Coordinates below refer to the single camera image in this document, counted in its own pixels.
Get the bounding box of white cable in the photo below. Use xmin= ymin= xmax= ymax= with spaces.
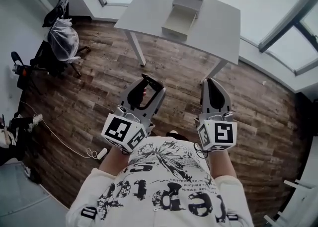
xmin=19 ymin=100 xmax=99 ymax=159

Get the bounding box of person's right forearm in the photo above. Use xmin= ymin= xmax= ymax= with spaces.
xmin=207 ymin=150 xmax=237 ymax=179

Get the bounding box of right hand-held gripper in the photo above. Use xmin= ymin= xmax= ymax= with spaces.
xmin=194 ymin=77 xmax=237 ymax=151

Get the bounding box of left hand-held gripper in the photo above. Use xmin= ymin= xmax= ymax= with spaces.
xmin=101 ymin=76 xmax=166 ymax=152

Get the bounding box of black office chair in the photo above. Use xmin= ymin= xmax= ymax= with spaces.
xmin=29 ymin=0 xmax=90 ymax=78

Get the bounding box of grey and orange device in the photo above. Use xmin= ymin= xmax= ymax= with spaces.
xmin=12 ymin=64 xmax=27 ymax=76

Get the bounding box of person's left forearm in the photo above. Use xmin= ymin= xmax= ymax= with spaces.
xmin=99 ymin=146 xmax=132 ymax=178

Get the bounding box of clear plastic bag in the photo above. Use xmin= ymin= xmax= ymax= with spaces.
xmin=47 ymin=17 xmax=81 ymax=64

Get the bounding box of white metal rack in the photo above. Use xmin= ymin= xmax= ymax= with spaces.
xmin=263 ymin=178 xmax=318 ymax=227

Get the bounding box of person's right leg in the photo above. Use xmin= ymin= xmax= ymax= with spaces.
xmin=165 ymin=130 xmax=190 ymax=143

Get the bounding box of grey harness strap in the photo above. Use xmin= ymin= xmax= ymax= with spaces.
xmin=80 ymin=206 xmax=98 ymax=227
xmin=225 ymin=212 xmax=239 ymax=223

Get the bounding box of black folding chair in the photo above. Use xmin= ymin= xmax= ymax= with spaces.
xmin=11 ymin=51 xmax=48 ymax=95

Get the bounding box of white table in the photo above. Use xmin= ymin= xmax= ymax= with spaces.
xmin=114 ymin=0 xmax=241 ymax=85

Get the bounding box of small black object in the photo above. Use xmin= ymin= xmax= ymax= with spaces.
xmin=141 ymin=73 xmax=164 ymax=93

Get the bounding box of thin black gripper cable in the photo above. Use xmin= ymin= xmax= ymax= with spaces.
xmin=193 ymin=143 xmax=209 ymax=158

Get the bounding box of grey tray organizer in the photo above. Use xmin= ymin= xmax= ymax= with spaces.
xmin=161 ymin=0 xmax=206 ymax=41

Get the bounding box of grey window frame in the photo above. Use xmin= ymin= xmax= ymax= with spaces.
xmin=258 ymin=0 xmax=318 ymax=76

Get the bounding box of person's white printed shirt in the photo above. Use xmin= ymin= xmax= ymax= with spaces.
xmin=66 ymin=136 xmax=254 ymax=227

